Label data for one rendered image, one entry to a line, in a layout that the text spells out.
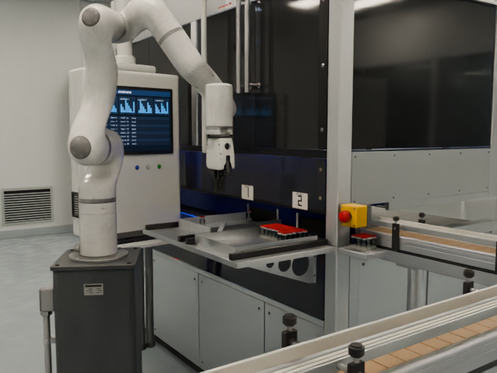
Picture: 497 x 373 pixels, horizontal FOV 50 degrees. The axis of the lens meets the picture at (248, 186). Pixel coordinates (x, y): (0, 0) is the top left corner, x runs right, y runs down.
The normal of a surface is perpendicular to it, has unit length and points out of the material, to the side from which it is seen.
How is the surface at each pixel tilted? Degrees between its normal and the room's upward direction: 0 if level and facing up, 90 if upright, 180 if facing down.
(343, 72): 90
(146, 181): 90
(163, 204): 90
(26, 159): 90
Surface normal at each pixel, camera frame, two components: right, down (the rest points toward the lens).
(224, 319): -0.82, 0.06
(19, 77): 0.58, 0.08
